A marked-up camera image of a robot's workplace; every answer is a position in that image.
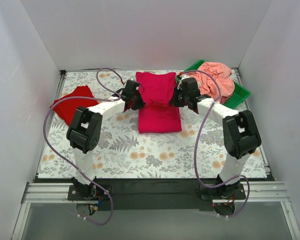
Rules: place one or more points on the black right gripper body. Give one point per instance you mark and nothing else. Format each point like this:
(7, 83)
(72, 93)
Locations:
(177, 98)

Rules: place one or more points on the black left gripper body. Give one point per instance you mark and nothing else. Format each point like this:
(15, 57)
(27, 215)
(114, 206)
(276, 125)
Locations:
(136, 100)

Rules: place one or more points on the magenta t shirt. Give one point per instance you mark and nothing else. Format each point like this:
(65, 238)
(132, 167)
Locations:
(158, 116)

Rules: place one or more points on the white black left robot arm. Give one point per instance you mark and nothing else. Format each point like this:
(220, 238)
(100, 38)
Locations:
(85, 128)

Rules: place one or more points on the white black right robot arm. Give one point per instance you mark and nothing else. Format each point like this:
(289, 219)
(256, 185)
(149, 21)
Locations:
(240, 133)

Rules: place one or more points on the floral patterned table mat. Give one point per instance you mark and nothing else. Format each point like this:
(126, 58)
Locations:
(122, 152)

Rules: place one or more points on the salmon pink t shirt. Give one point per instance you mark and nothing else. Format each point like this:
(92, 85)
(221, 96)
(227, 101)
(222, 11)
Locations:
(221, 73)

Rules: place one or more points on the green plastic bin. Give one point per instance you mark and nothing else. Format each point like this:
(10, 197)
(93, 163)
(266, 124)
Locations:
(239, 95)

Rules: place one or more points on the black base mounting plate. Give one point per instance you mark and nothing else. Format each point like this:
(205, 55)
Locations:
(154, 194)

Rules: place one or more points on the aluminium front frame rail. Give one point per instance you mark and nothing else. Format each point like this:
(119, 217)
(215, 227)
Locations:
(47, 214)

